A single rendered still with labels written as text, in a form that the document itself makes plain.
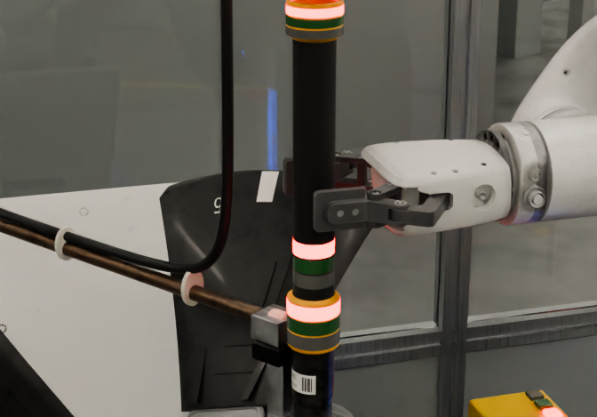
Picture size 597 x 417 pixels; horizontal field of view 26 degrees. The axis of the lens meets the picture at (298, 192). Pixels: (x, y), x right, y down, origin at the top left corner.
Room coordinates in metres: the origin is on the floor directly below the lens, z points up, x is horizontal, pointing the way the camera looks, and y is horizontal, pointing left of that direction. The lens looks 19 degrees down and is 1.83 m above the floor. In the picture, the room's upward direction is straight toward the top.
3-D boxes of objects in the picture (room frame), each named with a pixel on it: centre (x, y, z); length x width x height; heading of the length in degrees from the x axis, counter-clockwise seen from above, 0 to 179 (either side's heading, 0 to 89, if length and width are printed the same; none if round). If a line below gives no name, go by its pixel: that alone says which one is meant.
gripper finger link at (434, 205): (0.94, -0.09, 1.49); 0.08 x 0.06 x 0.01; 8
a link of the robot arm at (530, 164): (1.00, -0.17, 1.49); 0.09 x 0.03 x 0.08; 16
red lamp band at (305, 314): (0.96, -0.01, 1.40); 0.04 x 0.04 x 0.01
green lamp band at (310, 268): (0.96, -0.01, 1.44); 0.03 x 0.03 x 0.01
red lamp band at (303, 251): (0.96, -0.01, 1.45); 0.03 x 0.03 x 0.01
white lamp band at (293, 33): (0.96, -0.01, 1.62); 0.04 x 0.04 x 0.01
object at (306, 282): (0.96, -0.01, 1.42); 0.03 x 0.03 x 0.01
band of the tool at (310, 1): (0.96, -0.01, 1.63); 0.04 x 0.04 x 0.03
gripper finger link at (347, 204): (0.91, -0.05, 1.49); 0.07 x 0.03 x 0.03; 106
